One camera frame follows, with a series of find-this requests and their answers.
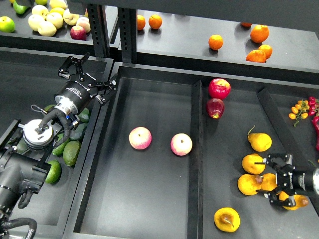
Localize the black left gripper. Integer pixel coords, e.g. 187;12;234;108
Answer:
54;52;119;115

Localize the orange cut by post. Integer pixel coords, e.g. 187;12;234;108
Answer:
137;14;146;31

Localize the bright red apple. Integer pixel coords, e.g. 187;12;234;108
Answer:
208;78;231;100

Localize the pale pink peach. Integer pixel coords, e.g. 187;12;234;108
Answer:
76;16;91;33

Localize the black shelf post right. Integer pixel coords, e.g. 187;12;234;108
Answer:
118;7;137;63

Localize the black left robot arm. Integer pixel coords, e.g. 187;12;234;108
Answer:
0;53;117;239

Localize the pale yellow pear back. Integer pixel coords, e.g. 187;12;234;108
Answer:
31;5;49;18

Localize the pale yellow pear front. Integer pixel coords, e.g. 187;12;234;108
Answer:
37;21;57;37

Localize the pink apple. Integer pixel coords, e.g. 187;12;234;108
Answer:
129;126;152;150
170;133;192;156

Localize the pink apple right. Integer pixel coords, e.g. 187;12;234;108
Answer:
170;133;192;156

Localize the black shelf post left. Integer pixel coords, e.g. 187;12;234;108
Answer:
87;4;110;58

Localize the pink apple left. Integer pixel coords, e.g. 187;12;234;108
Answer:
129;126;152;150

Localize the dark green avocado left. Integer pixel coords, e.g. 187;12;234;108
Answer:
62;141;81;166

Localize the green avocado under arm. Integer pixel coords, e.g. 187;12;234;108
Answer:
52;139;70;156

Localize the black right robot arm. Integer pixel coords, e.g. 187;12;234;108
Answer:
256;153;319;208

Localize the pale yellow pear right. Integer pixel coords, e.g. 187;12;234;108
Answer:
62;9;80;26

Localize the yellow pear top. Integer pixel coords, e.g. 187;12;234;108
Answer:
247;126;272;152

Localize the orange front right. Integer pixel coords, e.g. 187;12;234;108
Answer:
246;49;267;63

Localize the orange on shelf left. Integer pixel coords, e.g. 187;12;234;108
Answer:
149;14;162;30

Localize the pale yellow pear centre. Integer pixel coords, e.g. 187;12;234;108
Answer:
46;12;64;29

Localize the green apple on shelf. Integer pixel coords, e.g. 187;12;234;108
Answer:
0;16;15;33

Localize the pale yellow pear left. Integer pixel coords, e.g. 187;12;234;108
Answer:
28;14;45;32

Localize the dark red apple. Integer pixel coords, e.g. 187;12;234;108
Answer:
205;98;225;119

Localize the black centre bin divider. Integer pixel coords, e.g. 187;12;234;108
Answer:
186;81;203;239

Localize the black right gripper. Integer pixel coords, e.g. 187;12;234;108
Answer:
254;153;319;208

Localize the orange cherry tomato bunch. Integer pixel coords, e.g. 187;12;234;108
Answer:
288;100;310;127

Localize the red apple on shelf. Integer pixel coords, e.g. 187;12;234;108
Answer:
70;25;87;40

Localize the red chili pepper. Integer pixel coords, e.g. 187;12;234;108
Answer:
312;116;319;151

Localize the black shelf post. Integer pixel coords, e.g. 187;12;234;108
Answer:
87;4;110;58
118;7;137;63

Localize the pale yellow pear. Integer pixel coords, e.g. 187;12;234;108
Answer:
46;12;64;29
28;14;45;32
37;21;57;37
31;5;49;18
62;9;80;26

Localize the green pear top left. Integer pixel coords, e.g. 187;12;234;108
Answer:
12;1;29;15

